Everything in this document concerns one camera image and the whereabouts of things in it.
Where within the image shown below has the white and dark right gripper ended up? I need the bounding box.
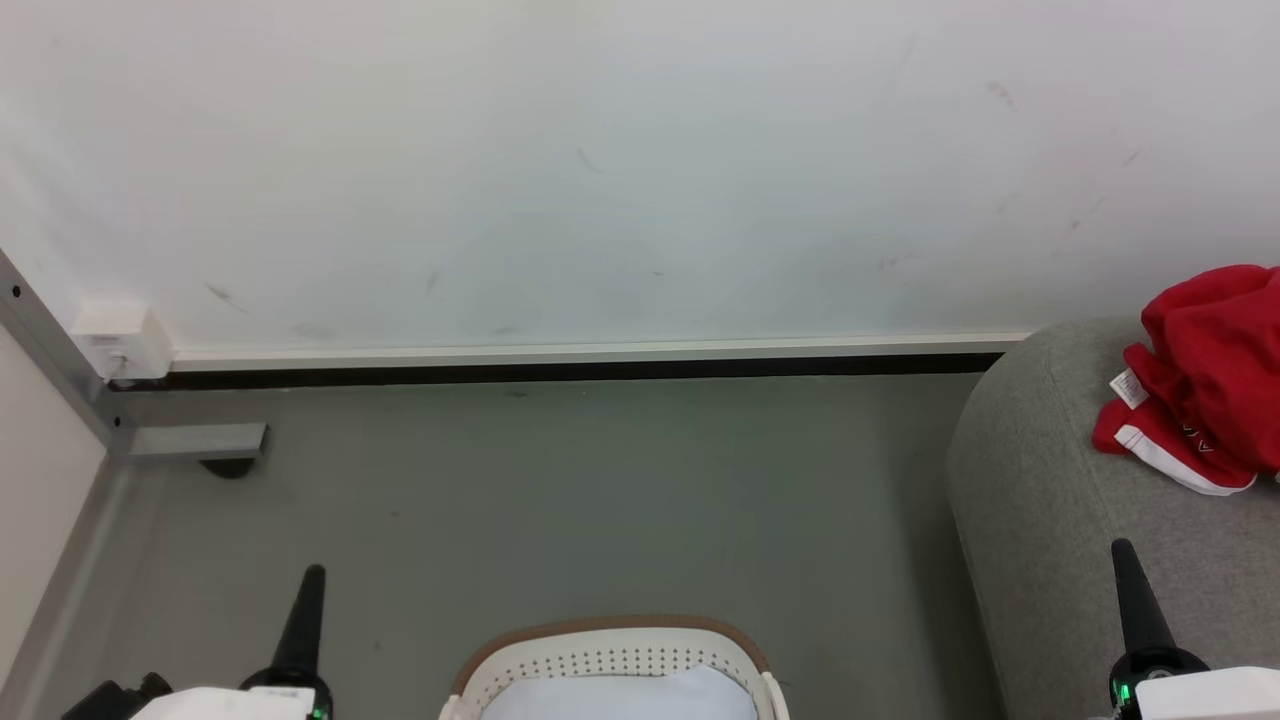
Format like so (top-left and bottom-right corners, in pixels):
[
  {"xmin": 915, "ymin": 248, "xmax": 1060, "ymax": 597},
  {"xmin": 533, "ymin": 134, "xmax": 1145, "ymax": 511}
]
[{"xmin": 1092, "ymin": 538, "xmax": 1280, "ymax": 720}]

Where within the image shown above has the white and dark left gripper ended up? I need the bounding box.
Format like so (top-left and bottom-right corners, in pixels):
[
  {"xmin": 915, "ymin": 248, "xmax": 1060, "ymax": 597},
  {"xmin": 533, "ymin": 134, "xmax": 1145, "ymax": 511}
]
[{"xmin": 130, "ymin": 564, "xmax": 335, "ymax": 720}]

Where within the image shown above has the red jersey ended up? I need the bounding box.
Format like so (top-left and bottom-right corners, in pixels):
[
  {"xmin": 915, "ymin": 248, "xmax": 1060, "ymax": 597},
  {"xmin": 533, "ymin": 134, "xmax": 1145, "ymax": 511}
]
[{"xmin": 1091, "ymin": 264, "xmax": 1280, "ymax": 497}]

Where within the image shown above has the grey fabric sofa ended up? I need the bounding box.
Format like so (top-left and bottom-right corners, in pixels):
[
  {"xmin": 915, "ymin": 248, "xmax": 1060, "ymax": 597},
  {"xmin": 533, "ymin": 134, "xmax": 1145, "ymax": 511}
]
[{"xmin": 946, "ymin": 318, "xmax": 1280, "ymax": 720}]

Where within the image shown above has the grey metal partition foot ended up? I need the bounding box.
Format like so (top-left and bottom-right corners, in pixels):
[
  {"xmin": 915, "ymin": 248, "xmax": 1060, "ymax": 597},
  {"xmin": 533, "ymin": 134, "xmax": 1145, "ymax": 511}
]
[{"xmin": 129, "ymin": 422, "xmax": 270, "ymax": 460}]

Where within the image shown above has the white laundry basket brown rim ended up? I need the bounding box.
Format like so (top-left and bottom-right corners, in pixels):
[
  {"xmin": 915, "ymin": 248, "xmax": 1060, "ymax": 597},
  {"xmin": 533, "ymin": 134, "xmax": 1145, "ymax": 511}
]
[{"xmin": 438, "ymin": 614, "xmax": 791, "ymax": 720}]

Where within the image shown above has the beige partition panel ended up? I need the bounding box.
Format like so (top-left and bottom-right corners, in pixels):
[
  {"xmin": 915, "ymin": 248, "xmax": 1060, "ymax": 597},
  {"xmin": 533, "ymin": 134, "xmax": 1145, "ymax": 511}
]
[{"xmin": 0, "ymin": 325, "xmax": 110, "ymax": 663}]

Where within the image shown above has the pale white cloth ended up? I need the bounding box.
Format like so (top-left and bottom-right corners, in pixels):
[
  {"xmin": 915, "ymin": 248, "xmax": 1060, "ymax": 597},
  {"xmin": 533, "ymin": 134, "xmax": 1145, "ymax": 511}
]
[{"xmin": 479, "ymin": 664, "xmax": 759, "ymax": 720}]

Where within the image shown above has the black skirting strip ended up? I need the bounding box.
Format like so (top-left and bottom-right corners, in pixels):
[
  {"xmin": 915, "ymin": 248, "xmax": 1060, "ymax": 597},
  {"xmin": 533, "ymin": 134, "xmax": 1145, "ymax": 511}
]
[{"xmin": 107, "ymin": 352, "xmax": 1007, "ymax": 392}]

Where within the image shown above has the white wall socket box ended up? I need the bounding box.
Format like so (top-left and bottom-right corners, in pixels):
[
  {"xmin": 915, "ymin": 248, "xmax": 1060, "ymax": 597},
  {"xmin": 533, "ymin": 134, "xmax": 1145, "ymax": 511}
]
[{"xmin": 71, "ymin": 302, "xmax": 175, "ymax": 384}]

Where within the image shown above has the grey metal partition frame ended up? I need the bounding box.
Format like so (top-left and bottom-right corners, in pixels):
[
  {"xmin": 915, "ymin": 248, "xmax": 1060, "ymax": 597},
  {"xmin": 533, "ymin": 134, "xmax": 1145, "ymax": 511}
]
[{"xmin": 0, "ymin": 248, "xmax": 171, "ymax": 720}]

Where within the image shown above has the white wall skirting strip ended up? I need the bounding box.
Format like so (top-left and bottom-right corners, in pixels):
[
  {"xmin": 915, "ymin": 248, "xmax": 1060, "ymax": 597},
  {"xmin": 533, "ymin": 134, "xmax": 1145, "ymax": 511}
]
[{"xmin": 170, "ymin": 333, "xmax": 1038, "ymax": 374}]

